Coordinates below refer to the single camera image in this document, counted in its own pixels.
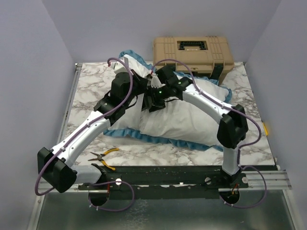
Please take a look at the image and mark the yellow handled pliers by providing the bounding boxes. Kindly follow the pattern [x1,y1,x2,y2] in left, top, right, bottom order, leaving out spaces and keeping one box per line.
[87,148,120,171]

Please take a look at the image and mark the purple cable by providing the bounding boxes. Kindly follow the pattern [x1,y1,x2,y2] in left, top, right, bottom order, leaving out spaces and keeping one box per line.
[151,58,268,209]
[35,57,135,213]

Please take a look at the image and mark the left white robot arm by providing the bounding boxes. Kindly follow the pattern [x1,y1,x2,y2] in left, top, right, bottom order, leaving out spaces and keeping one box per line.
[37,70,151,193]

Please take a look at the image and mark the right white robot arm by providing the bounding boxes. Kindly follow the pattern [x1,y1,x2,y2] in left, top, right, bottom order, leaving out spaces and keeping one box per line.
[140,66,248,187]

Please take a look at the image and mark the white pillowcase blue trim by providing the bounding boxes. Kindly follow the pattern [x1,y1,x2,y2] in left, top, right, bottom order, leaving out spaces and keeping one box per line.
[103,50,232,151]

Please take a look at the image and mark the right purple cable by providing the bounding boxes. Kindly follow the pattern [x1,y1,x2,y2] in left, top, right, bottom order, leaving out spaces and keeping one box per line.
[151,58,268,209]

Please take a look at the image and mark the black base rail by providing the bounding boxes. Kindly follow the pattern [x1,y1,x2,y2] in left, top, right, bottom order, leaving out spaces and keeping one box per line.
[78,166,248,200]

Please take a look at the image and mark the tan plastic toolbox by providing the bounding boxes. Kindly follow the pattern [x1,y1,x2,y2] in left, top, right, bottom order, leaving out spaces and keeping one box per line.
[153,36,235,84]

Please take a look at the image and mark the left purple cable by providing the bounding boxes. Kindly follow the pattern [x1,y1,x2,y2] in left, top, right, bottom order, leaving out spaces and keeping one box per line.
[35,57,135,213]

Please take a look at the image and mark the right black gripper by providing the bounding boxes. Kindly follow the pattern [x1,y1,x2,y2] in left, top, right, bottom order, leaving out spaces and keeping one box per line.
[137,84,171,112]

